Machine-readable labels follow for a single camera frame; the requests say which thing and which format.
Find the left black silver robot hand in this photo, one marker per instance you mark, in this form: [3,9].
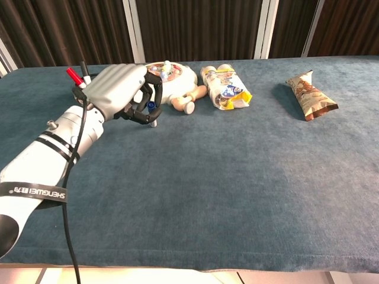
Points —
[115,88]

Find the blue capped marker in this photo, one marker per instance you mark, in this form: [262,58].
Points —
[151,104]

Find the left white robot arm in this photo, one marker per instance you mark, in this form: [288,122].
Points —
[44,154]

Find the black capped marker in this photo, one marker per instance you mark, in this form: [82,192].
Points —
[83,68]

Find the red capped marker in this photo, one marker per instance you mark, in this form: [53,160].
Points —
[72,75]

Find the white toy fishing game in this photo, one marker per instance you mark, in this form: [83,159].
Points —
[180,80]

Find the dark brown pleated curtain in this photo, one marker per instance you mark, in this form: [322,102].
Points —
[346,28]
[198,29]
[291,28]
[65,29]

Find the white yellow snack bag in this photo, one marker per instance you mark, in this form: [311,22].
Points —
[222,85]

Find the blue table cloth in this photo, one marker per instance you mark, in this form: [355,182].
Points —
[207,177]

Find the brown cream snack bag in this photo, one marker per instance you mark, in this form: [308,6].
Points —
[311,97]

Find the white frame post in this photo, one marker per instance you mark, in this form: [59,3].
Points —
[312,28]
[6,59]
[265,28]
[134,29]

